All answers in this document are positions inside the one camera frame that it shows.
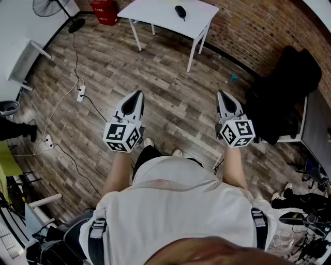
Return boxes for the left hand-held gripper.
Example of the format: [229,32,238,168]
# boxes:
[102,90,144,153]

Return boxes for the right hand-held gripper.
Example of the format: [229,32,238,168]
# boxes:
[214,90,256,149]

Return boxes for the person's right forearm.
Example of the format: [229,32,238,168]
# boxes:
[222,144,249,189]

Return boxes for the person's left forearm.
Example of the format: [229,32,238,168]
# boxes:
[103,151,132,194]

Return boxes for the black office chair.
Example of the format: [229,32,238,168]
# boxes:
[244,85,300,145]

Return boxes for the person's black shorts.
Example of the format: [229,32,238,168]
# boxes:
[131,144,204,182]

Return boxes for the white power strip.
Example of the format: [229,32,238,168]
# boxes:
[77,85,87,103]
[43,134,54,150]

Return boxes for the black sofa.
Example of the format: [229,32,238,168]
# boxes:
[274,46,323,104]

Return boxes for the grey topped desk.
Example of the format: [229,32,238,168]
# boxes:
[301,89,331,179]

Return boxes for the white table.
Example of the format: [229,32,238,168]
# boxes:
[116,0,220,73]

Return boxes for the red box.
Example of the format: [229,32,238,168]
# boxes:
[89,0,120,26]

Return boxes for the person's white shirt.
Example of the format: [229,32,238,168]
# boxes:
[79,156,277,265]

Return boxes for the grey round bin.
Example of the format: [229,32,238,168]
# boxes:
[0,100,21,117]

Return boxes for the black standing fan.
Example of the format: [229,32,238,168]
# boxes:
[32,0,86,34]

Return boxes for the green chair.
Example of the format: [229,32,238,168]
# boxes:
[0,141,24,205]

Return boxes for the black tripod equipment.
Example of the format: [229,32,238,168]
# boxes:
[278,211,331,262]

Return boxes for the black floor cable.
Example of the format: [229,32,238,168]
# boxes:
[51,143,101,195]
[82,95,108,122]

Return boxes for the white cable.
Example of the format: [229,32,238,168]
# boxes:
[11,79,85,157]

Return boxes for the black fan cable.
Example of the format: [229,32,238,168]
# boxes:
[71,32,83,91]

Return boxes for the white shelf frame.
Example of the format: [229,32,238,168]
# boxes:
[6,38,52,91]

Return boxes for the person's right shoulder strap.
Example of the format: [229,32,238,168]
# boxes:
[251,208,269,251]

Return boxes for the person's shoulder strap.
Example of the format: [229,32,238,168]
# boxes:
[251,208,269,251]
[87,218,107,265]

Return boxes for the person's left shoulder strap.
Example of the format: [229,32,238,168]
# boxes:
[87,218,107,265]

